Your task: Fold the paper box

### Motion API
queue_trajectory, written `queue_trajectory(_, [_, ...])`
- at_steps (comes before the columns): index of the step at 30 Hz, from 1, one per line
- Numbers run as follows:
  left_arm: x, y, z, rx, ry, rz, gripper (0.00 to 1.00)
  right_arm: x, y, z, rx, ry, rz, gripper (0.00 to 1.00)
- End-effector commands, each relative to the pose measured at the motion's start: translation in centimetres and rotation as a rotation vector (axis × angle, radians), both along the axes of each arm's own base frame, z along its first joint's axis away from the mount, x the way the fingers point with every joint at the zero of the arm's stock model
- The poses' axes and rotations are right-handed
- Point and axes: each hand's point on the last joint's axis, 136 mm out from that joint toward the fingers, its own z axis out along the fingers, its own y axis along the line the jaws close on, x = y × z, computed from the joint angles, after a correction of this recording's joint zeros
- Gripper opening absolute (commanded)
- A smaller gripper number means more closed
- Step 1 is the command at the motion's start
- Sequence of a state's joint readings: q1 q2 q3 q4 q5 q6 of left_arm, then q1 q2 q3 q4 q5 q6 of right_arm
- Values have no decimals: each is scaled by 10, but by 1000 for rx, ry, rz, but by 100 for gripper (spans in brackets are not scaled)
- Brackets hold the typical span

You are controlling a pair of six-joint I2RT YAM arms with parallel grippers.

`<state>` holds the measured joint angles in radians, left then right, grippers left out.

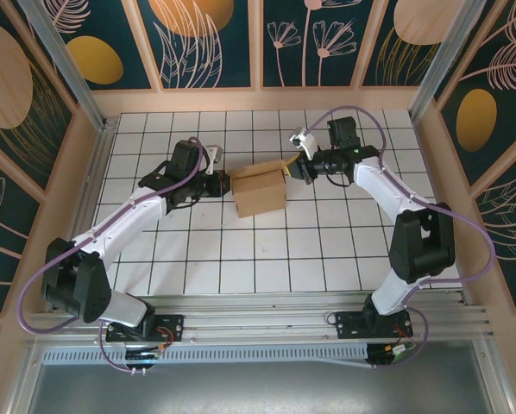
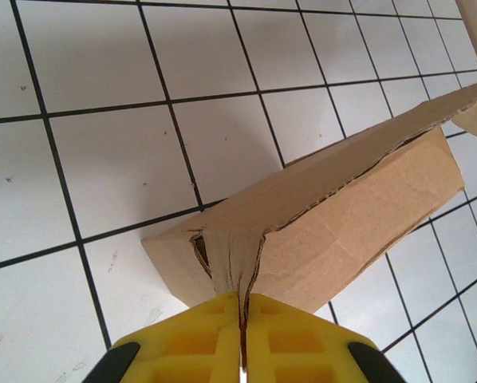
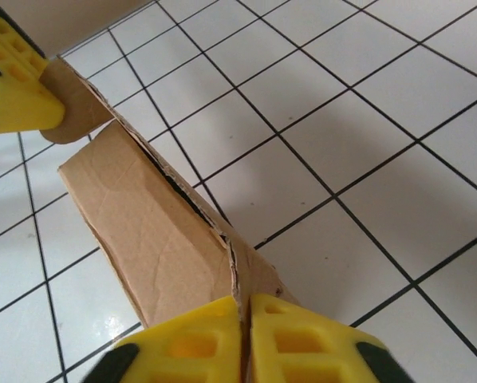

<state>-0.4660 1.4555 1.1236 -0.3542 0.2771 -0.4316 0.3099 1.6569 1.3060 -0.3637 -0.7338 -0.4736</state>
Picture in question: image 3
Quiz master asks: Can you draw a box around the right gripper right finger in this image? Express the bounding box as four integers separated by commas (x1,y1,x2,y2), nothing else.
248,293,403,383

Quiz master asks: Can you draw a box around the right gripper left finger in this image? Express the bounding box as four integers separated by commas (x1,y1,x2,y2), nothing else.
82,295,243,383

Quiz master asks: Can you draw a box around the brown cardboard paper box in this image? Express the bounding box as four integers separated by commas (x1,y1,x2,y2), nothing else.
41,55,303,332

